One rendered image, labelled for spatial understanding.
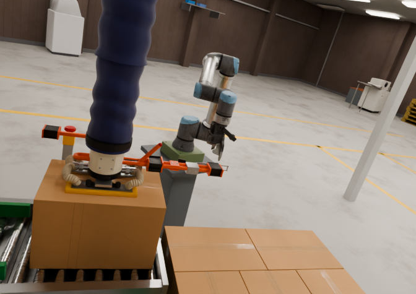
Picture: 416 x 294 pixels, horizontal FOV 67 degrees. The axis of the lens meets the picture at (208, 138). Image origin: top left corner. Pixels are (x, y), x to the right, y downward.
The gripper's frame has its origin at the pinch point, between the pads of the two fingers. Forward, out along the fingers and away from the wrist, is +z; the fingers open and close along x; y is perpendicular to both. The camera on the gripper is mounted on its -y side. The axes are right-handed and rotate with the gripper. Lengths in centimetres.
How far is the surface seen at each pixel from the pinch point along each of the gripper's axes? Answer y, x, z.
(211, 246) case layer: -12, 5, 62
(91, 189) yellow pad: 65, 14, 19
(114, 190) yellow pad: 54, 14, 19
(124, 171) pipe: 49, 3, 14
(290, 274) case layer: -57, 29, 62
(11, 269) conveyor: 97, 17, 67
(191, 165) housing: 13.5, 2.0, 6.9
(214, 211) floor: -63, -111, 117
